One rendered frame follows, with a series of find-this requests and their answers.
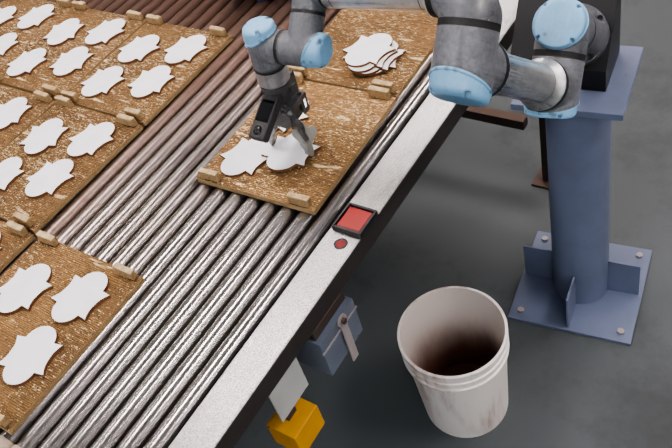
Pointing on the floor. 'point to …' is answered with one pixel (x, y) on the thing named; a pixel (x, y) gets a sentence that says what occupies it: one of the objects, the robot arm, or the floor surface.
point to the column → (584, 225)
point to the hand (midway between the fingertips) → (290, 151)
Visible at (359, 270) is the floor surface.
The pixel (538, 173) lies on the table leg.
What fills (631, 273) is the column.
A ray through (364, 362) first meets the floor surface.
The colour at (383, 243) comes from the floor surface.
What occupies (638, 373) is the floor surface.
